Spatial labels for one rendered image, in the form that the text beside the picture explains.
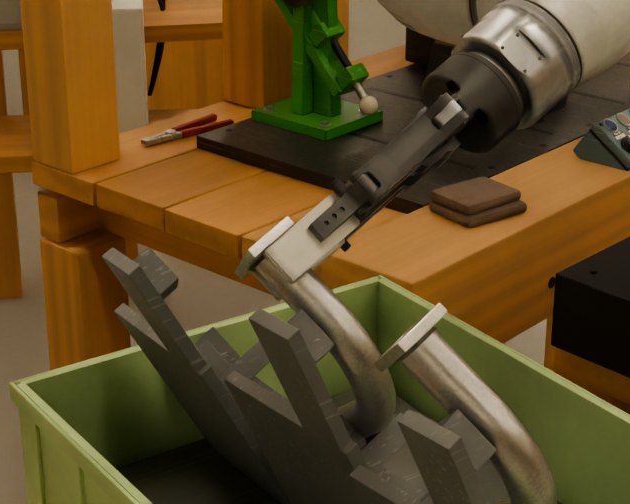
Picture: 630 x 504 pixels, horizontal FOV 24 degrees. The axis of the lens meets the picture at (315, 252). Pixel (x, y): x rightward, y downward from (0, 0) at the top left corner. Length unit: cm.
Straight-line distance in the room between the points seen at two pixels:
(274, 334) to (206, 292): 278
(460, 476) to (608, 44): 41
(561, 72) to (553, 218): 75
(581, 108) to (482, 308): 59
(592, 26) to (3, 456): 217
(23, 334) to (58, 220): 151
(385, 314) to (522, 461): 61
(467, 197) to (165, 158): 50
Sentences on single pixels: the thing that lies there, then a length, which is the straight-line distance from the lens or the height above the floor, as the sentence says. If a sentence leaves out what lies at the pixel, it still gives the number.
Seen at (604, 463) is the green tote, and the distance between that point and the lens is 131.
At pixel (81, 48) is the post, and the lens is 202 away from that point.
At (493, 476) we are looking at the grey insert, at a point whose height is 85.
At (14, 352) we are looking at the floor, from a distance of 353.
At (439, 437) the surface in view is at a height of 114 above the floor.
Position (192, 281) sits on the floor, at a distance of 384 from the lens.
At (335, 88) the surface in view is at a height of 97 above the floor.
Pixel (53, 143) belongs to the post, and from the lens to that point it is 207.
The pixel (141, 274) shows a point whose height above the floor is 112.
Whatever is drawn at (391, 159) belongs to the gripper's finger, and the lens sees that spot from 103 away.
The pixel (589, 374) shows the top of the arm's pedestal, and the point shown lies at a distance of 163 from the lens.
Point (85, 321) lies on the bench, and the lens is 215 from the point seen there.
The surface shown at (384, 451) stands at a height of 100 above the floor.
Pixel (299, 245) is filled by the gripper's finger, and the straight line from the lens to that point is 102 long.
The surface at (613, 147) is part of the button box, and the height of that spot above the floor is 93.
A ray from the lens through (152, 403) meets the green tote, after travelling 140.
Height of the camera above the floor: 158
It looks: 23 degrees down
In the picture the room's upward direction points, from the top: straight up
